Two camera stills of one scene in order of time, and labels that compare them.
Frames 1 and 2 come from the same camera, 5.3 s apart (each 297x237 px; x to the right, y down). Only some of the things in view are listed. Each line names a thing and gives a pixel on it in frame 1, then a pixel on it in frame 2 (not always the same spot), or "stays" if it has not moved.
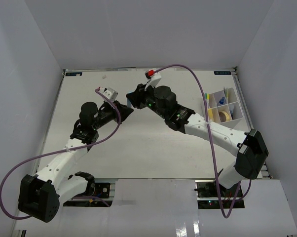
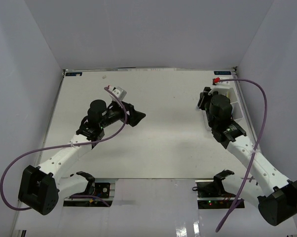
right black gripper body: (148, 100) → (205, 100)
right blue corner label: (222, 73) stays
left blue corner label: (73, 74) stays
